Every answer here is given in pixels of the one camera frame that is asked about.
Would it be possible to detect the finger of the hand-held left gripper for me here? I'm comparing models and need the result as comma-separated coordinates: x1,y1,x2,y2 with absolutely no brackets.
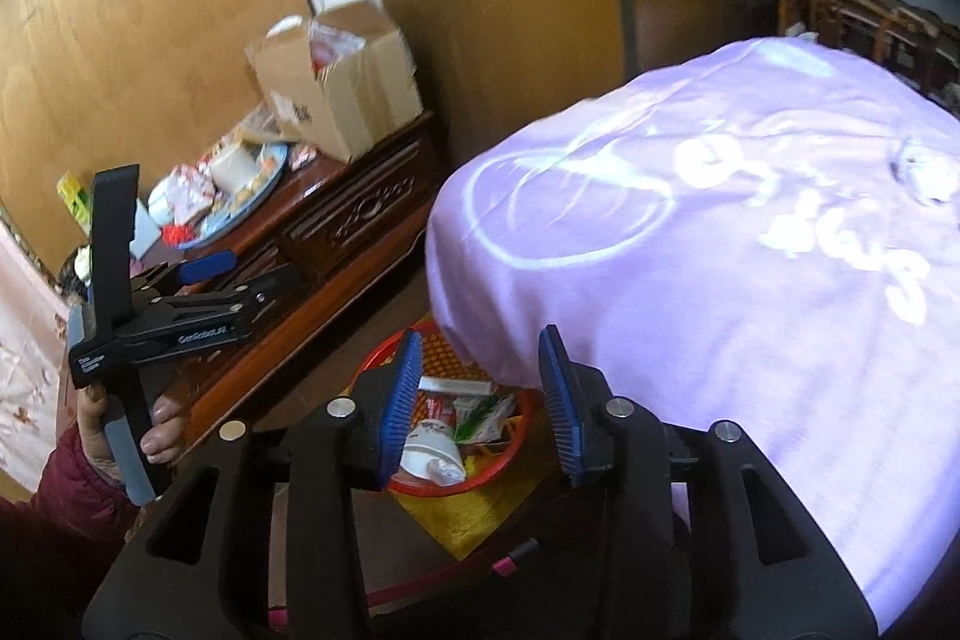
133,248,235,298
187,263,305,330

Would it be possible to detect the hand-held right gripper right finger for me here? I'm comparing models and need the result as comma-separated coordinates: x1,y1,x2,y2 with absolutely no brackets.
538,325,878,640

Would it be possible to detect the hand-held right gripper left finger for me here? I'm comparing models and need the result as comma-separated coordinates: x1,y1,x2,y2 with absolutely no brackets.
82,329,425,640

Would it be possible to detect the white cigarette box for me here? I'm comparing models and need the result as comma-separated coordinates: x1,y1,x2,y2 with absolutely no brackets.
418,374,493,398

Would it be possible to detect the white paper cup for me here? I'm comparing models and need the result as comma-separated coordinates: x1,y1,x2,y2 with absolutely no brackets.
400,419,467,487

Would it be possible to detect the green printed snack packet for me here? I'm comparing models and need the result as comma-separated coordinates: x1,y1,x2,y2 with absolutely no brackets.
454,396,520,446

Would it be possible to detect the red plastic basket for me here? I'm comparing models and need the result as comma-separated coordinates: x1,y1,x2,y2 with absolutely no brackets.
352,319,541,500

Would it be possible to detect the person's left forearm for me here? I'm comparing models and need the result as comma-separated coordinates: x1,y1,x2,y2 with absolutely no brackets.
0,422,145,640

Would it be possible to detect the person's left hand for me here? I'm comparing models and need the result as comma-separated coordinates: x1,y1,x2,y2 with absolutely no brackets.
75,386,188,485

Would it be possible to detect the blue plate with snacks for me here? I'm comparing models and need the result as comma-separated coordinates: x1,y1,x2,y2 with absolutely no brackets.
146,131,286,240

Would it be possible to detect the carved dark wooden sideboard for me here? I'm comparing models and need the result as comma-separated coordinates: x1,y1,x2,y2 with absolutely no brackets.
127,111,451,461

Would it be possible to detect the yellow-green small box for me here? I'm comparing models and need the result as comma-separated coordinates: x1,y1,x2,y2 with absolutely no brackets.
56,171,95,230

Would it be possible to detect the pink floral cloth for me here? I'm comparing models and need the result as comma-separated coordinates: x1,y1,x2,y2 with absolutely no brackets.
0,220,76,498

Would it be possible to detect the yellow floor cloth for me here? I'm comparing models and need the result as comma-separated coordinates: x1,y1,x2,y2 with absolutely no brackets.
390,452,557,562

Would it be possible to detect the black pink-tipped stick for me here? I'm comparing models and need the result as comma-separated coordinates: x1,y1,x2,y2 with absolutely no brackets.
491,537,541,575

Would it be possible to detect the purple printed blanket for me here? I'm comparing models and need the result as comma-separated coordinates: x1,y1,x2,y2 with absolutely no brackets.
424,36,960,633

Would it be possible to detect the open cardboard box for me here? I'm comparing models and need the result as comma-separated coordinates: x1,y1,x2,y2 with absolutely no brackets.
246,0,425,165

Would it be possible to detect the brown wooden cabinet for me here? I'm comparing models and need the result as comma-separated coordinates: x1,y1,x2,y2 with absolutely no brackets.
375,0,781,169

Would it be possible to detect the wooden chair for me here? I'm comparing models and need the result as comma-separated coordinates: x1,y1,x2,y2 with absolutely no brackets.
772,0,960,101

